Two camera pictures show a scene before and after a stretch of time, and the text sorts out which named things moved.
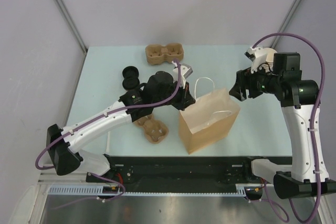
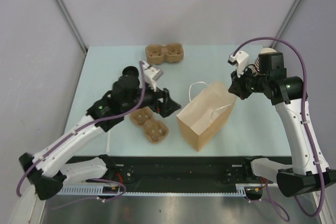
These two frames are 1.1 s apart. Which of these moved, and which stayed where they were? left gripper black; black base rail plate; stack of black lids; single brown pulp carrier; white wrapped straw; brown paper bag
Moved: brown paper bag; left gripper black
Stayed: single brown pulp carrier; white wrapped straw; black base rail plate; stack of black lids
